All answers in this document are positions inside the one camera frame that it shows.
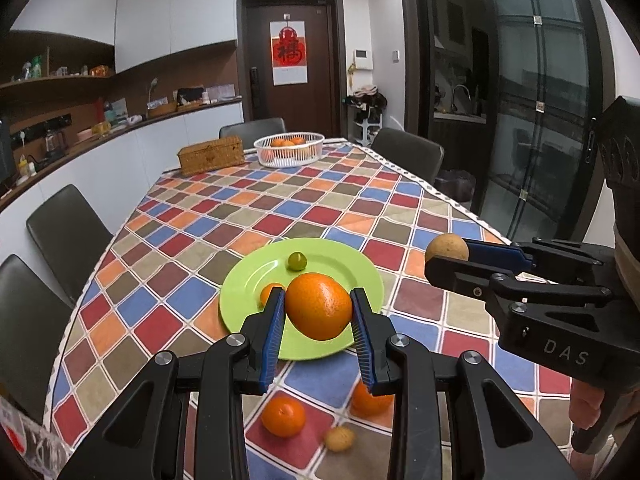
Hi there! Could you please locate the white wall intercom panel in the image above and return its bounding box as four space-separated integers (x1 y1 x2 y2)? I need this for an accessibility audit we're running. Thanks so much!
352 49 373 70

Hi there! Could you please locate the clear plastic water bottle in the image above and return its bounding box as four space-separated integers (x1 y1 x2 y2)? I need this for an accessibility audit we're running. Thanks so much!
1 398 68 479

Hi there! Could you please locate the red and white door poster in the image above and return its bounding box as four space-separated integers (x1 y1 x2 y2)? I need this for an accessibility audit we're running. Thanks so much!
269 21 308 86

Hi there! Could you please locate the green plate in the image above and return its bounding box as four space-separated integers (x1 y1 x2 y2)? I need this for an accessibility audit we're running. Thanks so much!
219 238 384 332

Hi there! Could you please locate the black chair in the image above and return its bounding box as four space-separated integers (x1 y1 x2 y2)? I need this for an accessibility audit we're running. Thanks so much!
26 184 113 304
1 255 72 422
371 128 445 184

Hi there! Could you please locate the colourful checkered tablecloth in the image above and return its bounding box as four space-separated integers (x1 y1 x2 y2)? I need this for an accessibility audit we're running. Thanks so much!
44 141 570 479

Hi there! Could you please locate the tan round fruit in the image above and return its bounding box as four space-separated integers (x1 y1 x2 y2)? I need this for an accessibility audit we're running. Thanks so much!
424 233 470 262
323 426 356 453

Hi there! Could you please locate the white kitchen counter cabinet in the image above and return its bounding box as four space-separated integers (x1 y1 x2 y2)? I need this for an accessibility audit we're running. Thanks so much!
1 98 243 260

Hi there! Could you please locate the white wire fruit basket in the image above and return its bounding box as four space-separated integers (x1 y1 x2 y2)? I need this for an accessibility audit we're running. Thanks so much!
254 132 326 169

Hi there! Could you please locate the black chair near left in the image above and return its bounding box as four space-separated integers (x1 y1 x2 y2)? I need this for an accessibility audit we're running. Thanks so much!
1 255 72 422

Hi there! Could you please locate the hand holding other gripper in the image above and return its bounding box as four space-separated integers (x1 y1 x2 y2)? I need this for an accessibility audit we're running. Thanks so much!
568 379 604 430

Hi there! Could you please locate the green small fruit front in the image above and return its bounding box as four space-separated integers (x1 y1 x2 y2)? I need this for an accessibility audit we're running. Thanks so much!
288 252 307 272

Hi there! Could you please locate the black chair right side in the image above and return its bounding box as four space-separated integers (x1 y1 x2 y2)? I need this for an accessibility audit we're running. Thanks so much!
371 128 445 184

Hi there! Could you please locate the woven wicker box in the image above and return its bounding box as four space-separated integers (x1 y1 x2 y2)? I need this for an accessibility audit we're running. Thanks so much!
178 136 245 177

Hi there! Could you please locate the glass sliding door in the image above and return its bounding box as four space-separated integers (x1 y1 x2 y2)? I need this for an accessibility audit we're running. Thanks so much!
480 0 610 242

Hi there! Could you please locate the dark wooden door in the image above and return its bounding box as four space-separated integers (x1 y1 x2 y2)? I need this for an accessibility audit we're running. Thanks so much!
238 0 346 138

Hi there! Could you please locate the black chair table end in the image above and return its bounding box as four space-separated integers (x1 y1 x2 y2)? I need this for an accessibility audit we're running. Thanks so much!
219 118 286 150

